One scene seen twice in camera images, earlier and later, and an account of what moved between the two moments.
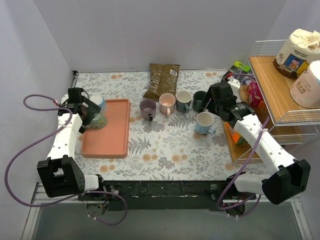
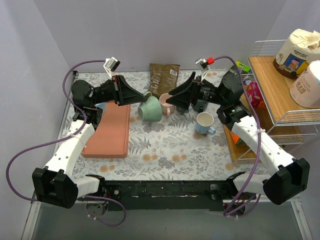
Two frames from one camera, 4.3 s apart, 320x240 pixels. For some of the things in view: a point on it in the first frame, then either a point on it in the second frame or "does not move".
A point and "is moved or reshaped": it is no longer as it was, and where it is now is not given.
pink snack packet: (255, 96) does not move
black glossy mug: (198, 100) does not move
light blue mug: (204, 122) does not move
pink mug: (167, 103) does not move
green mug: (99, 121) is moved or reshaped
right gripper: (210, 100) to (196, 90)
